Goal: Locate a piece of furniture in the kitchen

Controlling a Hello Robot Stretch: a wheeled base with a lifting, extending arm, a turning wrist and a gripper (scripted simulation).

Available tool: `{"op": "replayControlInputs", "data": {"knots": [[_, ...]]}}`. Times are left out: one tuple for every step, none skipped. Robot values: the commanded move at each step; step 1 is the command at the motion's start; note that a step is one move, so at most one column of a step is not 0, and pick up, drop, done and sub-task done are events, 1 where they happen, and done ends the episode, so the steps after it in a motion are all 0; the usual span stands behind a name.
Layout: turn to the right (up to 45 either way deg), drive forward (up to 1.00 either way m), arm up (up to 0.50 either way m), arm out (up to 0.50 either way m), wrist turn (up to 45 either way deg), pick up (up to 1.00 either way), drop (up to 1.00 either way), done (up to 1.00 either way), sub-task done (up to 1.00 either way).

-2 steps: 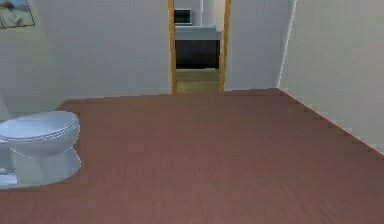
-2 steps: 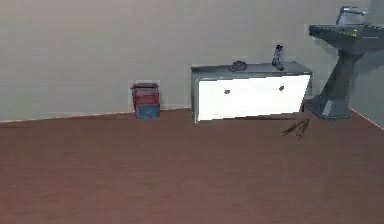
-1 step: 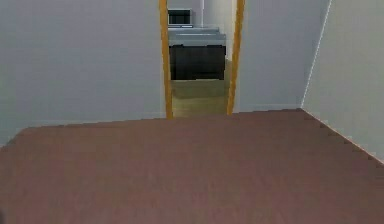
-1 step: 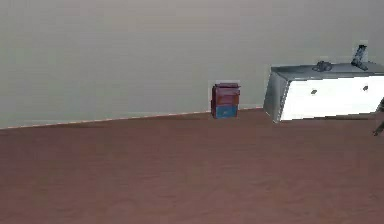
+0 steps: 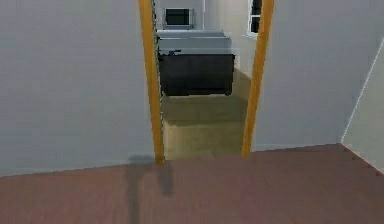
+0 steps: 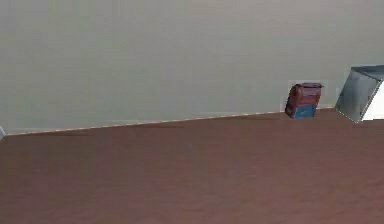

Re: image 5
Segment grey kitchen counter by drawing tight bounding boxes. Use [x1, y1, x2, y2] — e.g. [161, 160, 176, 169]
[155, 29, 233, 56]

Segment dark brown cabinet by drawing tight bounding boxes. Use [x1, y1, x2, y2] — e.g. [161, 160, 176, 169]
[157, 53, 236, 98]

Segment white microwave oven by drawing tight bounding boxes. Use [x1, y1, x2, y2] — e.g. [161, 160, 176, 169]
[164, 7, 194, 29]

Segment orange door frame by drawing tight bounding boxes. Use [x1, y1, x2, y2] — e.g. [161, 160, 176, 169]
[138, 0, 275, 165]

